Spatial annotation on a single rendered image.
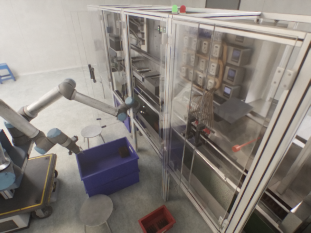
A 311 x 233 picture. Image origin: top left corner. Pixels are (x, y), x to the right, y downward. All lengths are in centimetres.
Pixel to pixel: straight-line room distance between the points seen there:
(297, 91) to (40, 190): 209
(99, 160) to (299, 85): 206
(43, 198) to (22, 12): 514
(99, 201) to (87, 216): 16
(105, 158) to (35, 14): 486
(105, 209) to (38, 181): 76
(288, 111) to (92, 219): 166
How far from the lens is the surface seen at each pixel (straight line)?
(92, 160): 231
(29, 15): 632
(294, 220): 119
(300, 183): 145
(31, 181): 228
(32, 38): 638
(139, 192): 222
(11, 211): 214
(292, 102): 70
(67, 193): 243
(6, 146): 213
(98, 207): 191
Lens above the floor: 185
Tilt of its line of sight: 33 degrees down
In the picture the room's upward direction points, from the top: straight up
